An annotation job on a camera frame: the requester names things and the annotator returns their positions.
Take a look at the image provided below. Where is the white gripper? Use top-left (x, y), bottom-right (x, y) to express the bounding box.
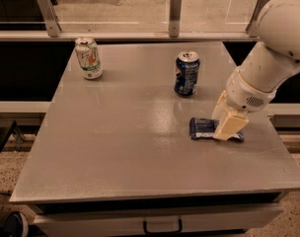
top-left (211, 67), bottom-right (276, 140)

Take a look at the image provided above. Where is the blue rxbar blueberry wrapper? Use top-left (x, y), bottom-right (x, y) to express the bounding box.
top-left (189, 118), bottom-right (245, 142)

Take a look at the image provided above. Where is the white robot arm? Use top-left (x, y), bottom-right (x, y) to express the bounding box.
top-left (212, 0), bottom-right (300, 140)

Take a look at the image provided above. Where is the blue pepsi soda can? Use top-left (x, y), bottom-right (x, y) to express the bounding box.
top-left (174, 50), bottom-right (200, 97)

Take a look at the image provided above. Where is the white 7up soda can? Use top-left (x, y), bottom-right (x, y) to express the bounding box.
top-left (75, 37), bottom-right (103, 80)

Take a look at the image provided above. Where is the dark round wheel object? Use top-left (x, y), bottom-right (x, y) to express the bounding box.
top-left (4, 211), bottom-right (29, 237)

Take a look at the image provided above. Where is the right metal rail bracket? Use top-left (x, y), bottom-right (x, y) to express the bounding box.
top-left (246, 0), bottom-right (270, 38)

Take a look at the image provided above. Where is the metal rail bracket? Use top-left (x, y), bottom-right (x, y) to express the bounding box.
top-left (37, 0), bottom-right (61, 38)
top-left (246, 0), bottom-right (270, 38)
top-left (169, 0), bottom-right (182, 38)

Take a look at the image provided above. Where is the white drawer with black handle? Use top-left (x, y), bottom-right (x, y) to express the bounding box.
top-left (35, 202), bottom-right (283, 237)

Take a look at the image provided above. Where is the middle metal rail bracket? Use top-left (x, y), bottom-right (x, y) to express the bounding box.
top-left (169, 0), bottom-right (182, 38)

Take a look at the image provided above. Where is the left metal rail bracket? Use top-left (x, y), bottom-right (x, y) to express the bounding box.
top-left (37, 0), bottom-right (61, 38)

